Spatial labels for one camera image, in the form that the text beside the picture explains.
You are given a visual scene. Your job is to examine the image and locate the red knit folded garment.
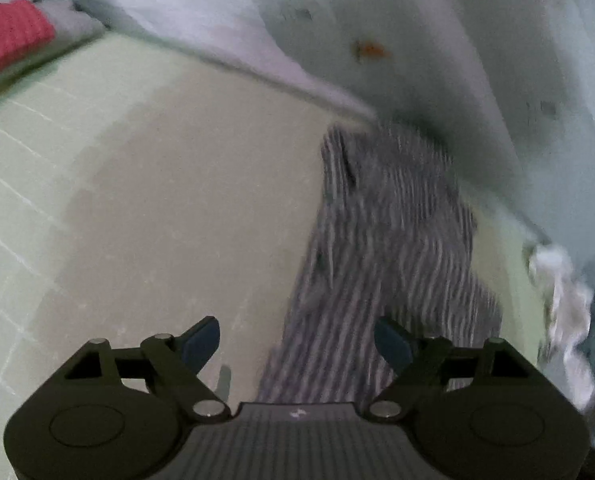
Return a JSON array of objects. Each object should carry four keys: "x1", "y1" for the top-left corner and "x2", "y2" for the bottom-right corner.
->
[{"x1": 0, "y1": 0, "x2": 57, "y2": 83}]

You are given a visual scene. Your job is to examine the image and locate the grey folded garment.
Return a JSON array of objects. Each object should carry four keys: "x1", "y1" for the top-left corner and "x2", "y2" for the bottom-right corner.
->
[{"x1": 34, "y1": 0, "x2": 105, "y2": 43}]

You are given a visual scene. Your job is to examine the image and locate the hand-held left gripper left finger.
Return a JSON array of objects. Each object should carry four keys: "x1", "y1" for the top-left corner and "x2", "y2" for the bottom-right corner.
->
[{"x1": 64, "y1": 316, "x2": 230, "y2": 421}]

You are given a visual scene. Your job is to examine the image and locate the dark plaid shirt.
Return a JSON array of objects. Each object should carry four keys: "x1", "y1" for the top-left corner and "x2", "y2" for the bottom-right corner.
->
[{"x1": 254, "y1": 122, "x2": 503, "y2": 406}]

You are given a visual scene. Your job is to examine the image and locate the pale blue carrot-print quilt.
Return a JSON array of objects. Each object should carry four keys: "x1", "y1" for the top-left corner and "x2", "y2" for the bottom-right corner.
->
[{"x1": 30, "y1": 0, "x2": 595, "y2": 281}]

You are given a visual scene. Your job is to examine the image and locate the white crumpled garment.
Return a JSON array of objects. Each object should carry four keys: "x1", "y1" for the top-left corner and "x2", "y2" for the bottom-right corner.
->
[{"x1": 527, "y1": 245, "x2": 595, "y2": 411}]

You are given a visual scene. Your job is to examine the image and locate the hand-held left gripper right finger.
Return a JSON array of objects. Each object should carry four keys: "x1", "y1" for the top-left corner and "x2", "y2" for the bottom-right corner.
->
[{"x1": 367, "y1": 316, "x2": 533, "y2": 421}]

